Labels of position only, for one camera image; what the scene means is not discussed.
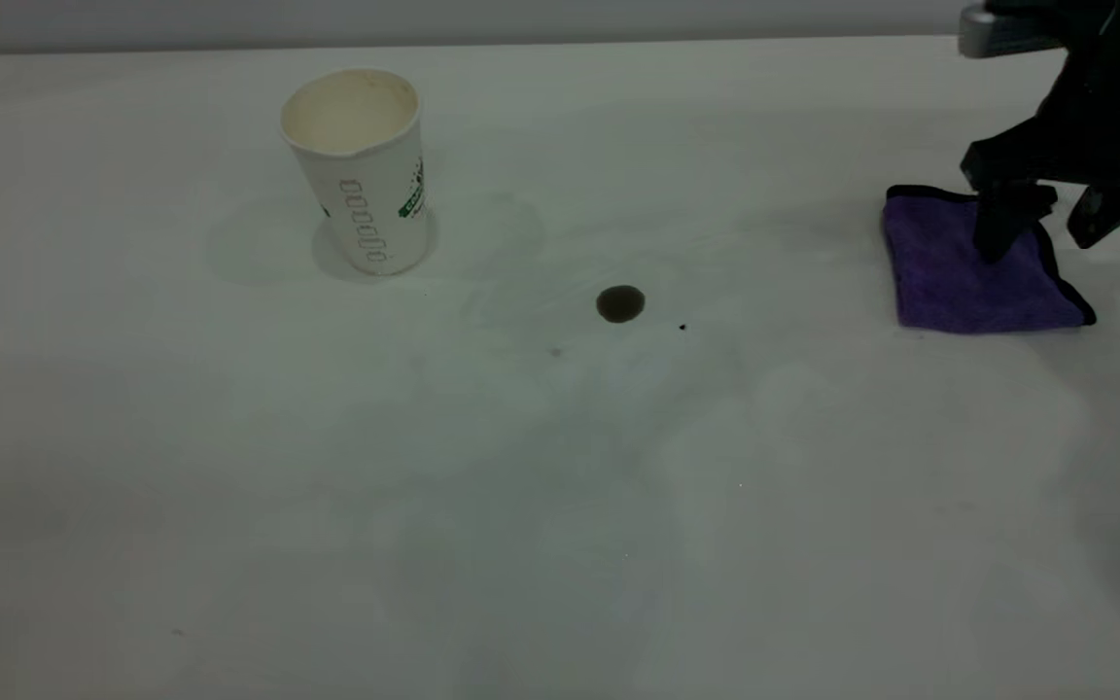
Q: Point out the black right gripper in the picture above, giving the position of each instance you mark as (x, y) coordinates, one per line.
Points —
(1104, 107)

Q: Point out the purple microfiber cloth black trim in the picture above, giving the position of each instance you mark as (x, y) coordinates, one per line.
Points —
(944, 282)

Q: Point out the white paper coffee cup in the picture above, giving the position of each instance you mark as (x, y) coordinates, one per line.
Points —
(375, 194)

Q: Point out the dark coffee spill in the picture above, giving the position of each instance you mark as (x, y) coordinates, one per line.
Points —
(620, 304)

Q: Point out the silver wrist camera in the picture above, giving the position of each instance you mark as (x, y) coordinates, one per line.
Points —
(1002, 34)

